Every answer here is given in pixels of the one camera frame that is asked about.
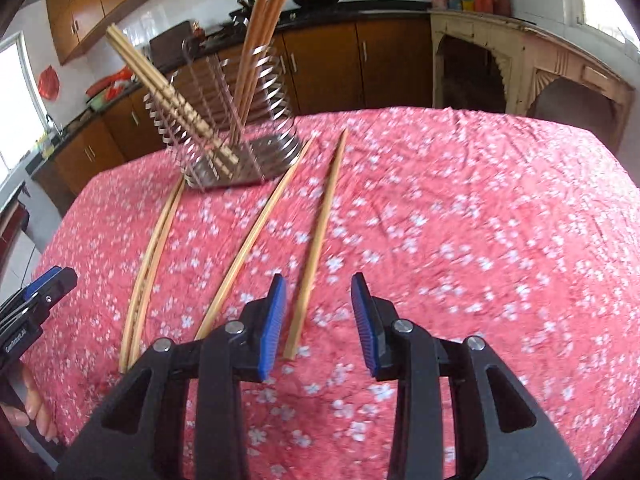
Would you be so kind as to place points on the hanging red plastic bag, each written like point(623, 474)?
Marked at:
point(49, 82)

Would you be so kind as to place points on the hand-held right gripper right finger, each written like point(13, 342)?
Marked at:
point(365, 325)

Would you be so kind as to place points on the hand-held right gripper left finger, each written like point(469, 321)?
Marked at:
point(272, 327)

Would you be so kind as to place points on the bare sliding window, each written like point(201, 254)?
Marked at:
point(17, 110)

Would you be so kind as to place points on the red floral tablecloth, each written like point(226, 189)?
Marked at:
point(450, 260)

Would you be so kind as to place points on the dark cutting board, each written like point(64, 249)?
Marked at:
point(170, 42)

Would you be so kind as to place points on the black kitchen countertop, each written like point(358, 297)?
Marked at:
point(390, 8)

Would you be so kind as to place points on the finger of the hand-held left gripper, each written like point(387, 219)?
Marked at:
point(40, 282)
point(62, 285)

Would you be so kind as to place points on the wooden base cabinets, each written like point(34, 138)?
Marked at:
point(390, 60)

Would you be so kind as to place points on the person's left hand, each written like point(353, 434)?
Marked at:
point(37, 400)

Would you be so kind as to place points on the black wok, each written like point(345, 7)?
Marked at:
point(239, 12)

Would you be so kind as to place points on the wooden chopstick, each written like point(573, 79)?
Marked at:
point(274, 5)
point(145, 72)
point(254, 235)
point(127, 330)
point(136, 327)
point(259, 10)
point(318, 240)
point(152, 66)

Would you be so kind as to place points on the cream wooden side table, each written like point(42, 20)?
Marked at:
point(525, 40)

